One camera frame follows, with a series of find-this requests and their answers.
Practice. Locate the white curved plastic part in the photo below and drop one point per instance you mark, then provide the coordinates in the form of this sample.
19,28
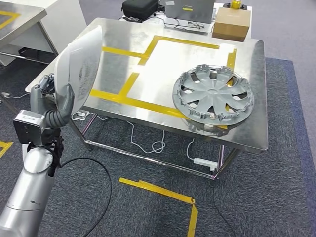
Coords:
78,65

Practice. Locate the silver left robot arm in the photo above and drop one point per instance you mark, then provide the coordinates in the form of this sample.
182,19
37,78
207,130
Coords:
29,196

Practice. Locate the yellow table tape marking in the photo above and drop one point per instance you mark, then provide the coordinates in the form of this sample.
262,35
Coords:
10,13
123,99

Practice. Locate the yellow floor tape strip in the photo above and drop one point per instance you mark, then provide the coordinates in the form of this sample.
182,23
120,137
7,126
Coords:
6,145
153,188

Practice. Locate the grey plastic wheel cover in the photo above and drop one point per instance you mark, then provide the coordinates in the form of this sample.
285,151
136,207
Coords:
212,95

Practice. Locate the white power strip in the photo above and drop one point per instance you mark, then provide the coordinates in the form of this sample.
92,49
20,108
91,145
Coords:
204,163

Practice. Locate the white desk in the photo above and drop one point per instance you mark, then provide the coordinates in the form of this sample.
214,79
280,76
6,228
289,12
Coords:
160,23

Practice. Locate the stainless steel table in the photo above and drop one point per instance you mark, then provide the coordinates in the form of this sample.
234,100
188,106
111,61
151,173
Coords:
22,23
116,32

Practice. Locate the white power adapter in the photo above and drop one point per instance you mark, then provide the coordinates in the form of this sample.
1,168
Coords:
80,115

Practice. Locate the grey laptop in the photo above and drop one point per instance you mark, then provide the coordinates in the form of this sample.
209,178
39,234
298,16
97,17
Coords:
187,14

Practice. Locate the black carry bag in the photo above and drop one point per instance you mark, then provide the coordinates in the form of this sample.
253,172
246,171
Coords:
139,8

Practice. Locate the brown cardboard box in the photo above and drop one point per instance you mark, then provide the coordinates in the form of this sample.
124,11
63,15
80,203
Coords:
231,26

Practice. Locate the yellow black device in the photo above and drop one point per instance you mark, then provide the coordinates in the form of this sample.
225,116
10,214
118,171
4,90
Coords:
235,3

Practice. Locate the white cabinet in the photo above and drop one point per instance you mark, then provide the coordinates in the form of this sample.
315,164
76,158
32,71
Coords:
64,23

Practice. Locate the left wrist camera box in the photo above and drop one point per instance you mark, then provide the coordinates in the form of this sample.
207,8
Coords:
27,127

